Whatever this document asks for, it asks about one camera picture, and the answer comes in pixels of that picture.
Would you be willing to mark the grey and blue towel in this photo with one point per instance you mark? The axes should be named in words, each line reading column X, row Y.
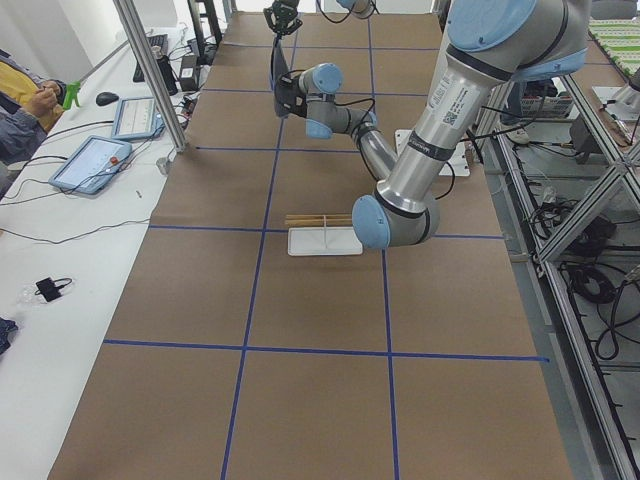
column 281, row 81

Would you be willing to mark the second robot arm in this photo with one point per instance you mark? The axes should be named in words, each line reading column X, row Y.
column 320, row 10

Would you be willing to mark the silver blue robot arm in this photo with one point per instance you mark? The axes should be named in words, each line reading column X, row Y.
column 489, row 43

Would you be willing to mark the white wooden towel rack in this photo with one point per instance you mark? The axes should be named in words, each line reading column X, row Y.
column 321, row 235

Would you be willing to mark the black power adapter box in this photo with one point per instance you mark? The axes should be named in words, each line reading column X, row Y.
column 189, row 73

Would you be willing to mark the far blue teach pendant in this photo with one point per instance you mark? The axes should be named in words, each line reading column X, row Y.
column 136, row 119

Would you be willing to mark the blue teach pendant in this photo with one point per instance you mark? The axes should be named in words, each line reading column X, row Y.
column 136, row 119
column 92, row 166

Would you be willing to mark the near blue teach pendant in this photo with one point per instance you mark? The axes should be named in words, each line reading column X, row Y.
column 92, row 166

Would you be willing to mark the black computer mouse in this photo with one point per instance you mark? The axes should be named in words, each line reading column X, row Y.
column 106, row 98

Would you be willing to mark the seated person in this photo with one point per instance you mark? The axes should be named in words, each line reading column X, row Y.
column 30, row 107

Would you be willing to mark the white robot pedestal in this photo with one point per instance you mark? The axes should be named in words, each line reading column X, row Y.
column 456, row 159

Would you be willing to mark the aluminium frame post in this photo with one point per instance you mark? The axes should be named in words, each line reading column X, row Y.
column 136, row 35

